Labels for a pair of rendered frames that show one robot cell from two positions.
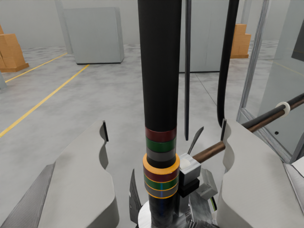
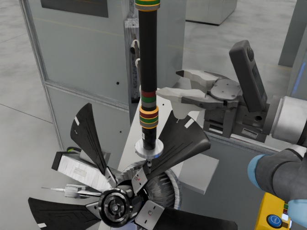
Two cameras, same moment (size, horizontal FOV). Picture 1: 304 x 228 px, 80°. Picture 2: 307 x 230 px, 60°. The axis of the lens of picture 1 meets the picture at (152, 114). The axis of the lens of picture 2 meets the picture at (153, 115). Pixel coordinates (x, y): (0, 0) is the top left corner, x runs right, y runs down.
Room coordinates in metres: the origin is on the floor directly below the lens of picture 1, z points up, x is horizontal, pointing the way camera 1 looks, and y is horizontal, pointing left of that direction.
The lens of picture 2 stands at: (-0.06, 0.43, 1.92)
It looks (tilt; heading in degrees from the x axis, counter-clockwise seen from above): 36 degrees down; 296
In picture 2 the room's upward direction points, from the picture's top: straight up
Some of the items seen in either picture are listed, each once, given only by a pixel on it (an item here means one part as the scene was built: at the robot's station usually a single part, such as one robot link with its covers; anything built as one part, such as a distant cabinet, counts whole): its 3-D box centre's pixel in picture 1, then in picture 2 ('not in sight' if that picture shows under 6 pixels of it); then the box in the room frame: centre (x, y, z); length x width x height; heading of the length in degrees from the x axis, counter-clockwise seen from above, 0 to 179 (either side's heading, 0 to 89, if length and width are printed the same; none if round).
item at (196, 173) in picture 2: not in sight; (180, 164); (0.25, -0.56, 0.84); 0.36 x 0.24 x 0.03; 177
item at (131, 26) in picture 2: not in sight; (133, 31); (0.50, -0.54, 1.55); 0.10 x 0.07 x 0.08; 122
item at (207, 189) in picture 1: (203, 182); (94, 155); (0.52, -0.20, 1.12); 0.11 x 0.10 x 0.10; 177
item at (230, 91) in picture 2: not in sight; (239, 110); (-0.03, 0.00, 1.64); 0.12 x 0.08 x 0.09; 177
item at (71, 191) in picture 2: not in sight; (73, 191); (0.51, -0.03, 1.08); 0.07 x 0.04 x 0.06; 8
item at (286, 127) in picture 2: not in sight; (288, 118); (-0.11, 0.00, 1.65); 0.08 x 0.05 x 0.08; 87
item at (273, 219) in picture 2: not in sight; (274, 220); (-0.21, -0.24, 1.08); 0.04 x 0.04 x 0.02
